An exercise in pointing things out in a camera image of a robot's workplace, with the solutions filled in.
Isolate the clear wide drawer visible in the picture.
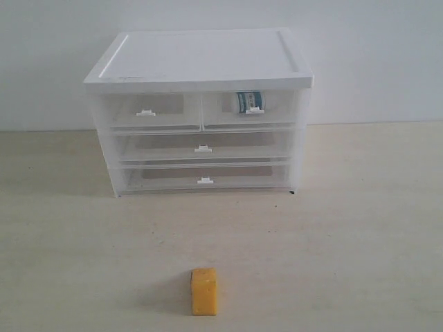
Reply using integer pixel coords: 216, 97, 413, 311
116, 131, 296, 163
125, 163, 294, 192

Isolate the yellow sponge block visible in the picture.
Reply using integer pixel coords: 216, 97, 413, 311
190, 268, 218, 316

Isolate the clear bottom wide drawer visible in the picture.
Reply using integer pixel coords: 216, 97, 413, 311
125, 163, 294, 192

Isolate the white plastic drawer cabinet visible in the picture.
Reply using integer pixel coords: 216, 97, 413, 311
84, 28, 314, 197

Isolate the teal bottle with white cap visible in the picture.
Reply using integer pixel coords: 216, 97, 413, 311
231, 91, 278, 116

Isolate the clear middle wide drawer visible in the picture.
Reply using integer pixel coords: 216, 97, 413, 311
116, 131, 296, 163

